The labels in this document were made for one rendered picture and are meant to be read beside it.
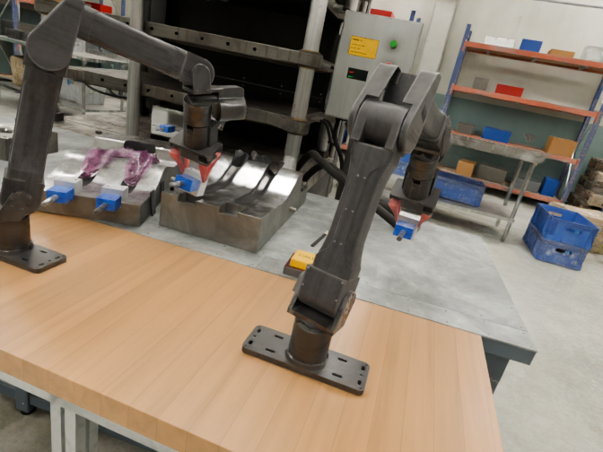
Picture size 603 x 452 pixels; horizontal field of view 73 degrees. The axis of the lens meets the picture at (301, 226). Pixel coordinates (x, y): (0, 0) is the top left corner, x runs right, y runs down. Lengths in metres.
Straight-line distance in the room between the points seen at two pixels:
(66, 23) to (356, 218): 0.55
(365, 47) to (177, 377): 1.42
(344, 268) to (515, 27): 7.10
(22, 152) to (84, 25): 0.24
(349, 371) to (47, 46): 0.70
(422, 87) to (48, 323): 0.65
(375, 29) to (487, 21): 5.89
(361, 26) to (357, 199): 1.23
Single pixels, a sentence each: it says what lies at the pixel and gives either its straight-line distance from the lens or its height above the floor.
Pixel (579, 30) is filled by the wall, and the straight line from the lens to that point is 7.65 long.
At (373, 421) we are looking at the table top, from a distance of 0.63.
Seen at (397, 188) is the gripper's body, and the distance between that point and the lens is 0.95.
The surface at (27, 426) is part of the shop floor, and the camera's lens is 1.72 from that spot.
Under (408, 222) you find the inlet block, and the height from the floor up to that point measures 0.94.
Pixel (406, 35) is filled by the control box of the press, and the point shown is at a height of 1.42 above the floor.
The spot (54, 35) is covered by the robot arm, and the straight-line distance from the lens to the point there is 0.82.
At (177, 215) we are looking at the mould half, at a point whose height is 0.84.
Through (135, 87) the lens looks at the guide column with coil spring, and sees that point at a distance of 1.99.
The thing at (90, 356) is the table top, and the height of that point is 0.80.
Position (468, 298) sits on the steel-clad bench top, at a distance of 1.07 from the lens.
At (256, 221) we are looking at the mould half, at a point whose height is 0.88.
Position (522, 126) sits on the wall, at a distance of 7.51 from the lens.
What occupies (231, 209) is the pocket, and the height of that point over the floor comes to 0.88.
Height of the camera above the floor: 1.22
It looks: 20 degrees down
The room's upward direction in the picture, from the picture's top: 12 degrees clockwise
